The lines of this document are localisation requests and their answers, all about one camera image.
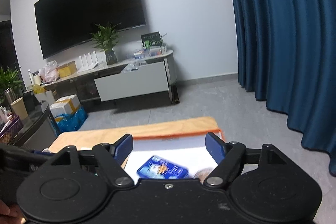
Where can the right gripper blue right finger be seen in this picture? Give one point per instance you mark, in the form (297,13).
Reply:
(216,147)

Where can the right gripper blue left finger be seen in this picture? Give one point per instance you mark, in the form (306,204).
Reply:
(122,148)

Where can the left hand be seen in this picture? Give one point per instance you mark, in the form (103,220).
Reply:
(10,214)

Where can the orange white cardboard box lid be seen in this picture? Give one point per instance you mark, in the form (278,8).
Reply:
(187,151)

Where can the purple tray box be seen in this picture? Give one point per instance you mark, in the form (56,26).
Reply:
(11,130)

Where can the black round side table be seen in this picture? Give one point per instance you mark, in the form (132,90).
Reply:
(39,130)

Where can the blue plastic bag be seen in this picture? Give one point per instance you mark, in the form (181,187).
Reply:
(71,122)

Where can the cardboard box on floor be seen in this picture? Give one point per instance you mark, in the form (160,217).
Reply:
(65,105)

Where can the potted plant on table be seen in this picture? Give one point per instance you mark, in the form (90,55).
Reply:
(11,84)

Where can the tv stand cabinet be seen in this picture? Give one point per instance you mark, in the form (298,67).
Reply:
(109,82)

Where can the plastic bags in drawer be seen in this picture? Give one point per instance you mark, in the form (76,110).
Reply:
(134,66)

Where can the white router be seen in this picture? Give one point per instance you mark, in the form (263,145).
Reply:
(88,61)

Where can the pink plastic bag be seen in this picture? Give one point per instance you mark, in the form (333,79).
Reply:
(49,73)

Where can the yellow box on stand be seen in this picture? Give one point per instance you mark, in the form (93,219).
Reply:
(67,69)

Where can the clutter of small boxes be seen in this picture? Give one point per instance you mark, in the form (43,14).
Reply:
(144,53)

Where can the potted plant on stand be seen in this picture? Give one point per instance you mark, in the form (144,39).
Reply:
(105,39)

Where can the black green box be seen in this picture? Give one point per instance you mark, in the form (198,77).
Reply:
(151,40)

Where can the blue curtain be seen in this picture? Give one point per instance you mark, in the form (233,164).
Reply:
(286,56)

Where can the wall mounted television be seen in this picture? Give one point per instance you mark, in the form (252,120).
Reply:
(63,24)

